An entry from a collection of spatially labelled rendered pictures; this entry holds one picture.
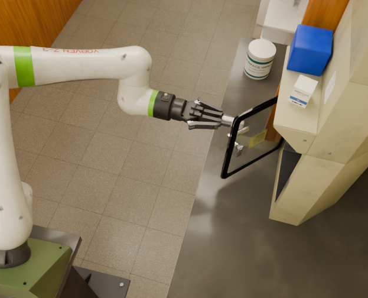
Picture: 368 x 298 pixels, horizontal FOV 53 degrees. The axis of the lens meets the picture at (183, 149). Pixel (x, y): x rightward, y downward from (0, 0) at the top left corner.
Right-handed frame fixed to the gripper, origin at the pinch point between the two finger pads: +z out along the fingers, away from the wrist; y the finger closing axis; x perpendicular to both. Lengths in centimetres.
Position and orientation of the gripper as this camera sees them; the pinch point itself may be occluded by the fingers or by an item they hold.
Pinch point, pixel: (231, 122)
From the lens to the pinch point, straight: 124.1
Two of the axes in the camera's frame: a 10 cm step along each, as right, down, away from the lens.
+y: 2.7, -8.1, 5.3
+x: -0.3, 5.4, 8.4
